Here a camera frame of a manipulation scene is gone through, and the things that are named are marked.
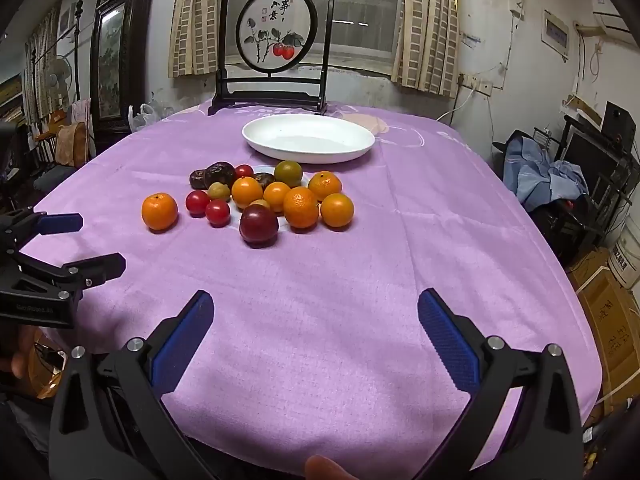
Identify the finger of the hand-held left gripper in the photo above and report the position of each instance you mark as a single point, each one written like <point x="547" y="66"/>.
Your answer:
<point x="100" y="266"/>
<point x="60" y="223"/>

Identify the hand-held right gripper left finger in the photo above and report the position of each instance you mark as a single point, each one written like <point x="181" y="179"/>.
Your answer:
<point x="182" y="342"/>

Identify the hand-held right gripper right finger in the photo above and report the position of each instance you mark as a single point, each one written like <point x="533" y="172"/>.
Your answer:
<point x="447" y="342"/>

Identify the red cherry tomato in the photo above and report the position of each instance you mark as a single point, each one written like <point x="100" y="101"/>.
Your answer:
<point x="244" y="170"/>
<point x="197" y="202"/>
<point x="218" y="213"/>

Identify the dark wrinkled passion fruit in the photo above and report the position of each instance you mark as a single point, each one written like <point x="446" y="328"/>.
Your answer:
<point x="220" y="173"/>
<point x="198" y="179"/>
<point x="263" y="179"/>

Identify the dark red plum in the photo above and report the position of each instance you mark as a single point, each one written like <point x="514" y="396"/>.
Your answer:
<point x="258" y="226"/>

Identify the small yellow fruit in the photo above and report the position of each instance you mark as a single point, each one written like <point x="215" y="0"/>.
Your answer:
<point x="259" y="203"/>
<point x="218" y="191"/>

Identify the green tangerine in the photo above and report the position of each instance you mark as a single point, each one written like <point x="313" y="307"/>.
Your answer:
<point x="288" y="172"/>

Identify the white oval plate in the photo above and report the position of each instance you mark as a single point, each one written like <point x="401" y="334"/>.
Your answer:
<point x="308" y="139"/>

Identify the person's left hand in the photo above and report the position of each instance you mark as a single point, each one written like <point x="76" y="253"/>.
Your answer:
<point x="21" y="362"/>

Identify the chair with brown cushion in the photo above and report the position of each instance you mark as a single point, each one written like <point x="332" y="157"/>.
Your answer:
<point x="70" y="144"/>

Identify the clear plastic bag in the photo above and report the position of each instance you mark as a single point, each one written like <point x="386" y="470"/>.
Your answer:
<point x="144" y="115"/>

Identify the purple tablecloth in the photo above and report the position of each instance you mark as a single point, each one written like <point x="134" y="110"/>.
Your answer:
<point x="320" y="280"/>

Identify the white standing fan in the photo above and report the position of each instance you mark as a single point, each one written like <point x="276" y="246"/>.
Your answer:
<point x="58" y="80"/>

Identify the cardboard box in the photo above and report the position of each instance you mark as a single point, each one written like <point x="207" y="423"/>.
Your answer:
<point x="612" y="325"/>

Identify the black coat stand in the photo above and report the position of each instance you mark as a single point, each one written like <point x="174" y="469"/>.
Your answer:
<point x="77" y="50"/>

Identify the dark wooden framed cabinet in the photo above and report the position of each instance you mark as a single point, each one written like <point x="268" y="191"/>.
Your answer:
<point x="116" y="55"/>

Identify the blue cloth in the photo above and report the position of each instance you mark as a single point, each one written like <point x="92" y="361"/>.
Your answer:
<point x="542" y="172"/>

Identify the white bucket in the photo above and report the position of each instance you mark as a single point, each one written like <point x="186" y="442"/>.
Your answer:
<point x="626" y="255"/>

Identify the black monitor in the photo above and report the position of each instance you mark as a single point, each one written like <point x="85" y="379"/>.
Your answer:
<point x="587" y="160"/>

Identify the beige checked curtain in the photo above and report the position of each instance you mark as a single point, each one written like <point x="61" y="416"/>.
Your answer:
<point x="426" y="25"/>
<point x="194" y="17"/>

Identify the black speaker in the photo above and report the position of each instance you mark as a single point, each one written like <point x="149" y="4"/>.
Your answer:
<point x="620" y="125"/>

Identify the black metal chair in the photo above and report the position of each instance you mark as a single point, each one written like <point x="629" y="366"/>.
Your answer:
<point x="274" y="45"/>

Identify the window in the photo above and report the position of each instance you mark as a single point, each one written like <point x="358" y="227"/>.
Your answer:
<point x="356" y="10"/>

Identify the white air conditioner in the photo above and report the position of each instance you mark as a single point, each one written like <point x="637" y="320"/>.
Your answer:
<point x="611" y="17"/>

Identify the white wall socket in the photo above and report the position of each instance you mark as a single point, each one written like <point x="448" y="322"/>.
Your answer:
<point x="477" y="83"/>

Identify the white wall panel box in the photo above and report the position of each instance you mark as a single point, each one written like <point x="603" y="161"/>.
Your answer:
<point x="556" y="35"/>

